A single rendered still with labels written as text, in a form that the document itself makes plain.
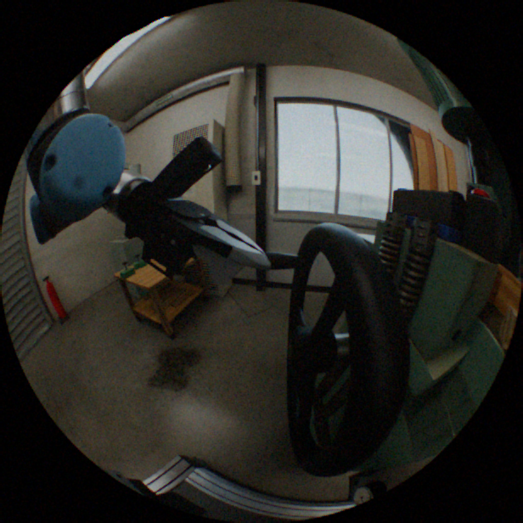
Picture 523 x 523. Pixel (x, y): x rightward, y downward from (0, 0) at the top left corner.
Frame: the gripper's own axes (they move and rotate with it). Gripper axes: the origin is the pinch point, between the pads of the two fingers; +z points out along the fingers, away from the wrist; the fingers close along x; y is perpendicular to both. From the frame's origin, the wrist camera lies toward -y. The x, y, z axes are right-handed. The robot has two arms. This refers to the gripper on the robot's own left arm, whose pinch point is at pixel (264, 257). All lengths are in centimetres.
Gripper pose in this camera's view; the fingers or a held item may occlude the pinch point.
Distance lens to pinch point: 18.2
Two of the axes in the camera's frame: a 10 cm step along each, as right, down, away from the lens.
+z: 8.6, 4.9, 1.1
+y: -5.0, 7.9, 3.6
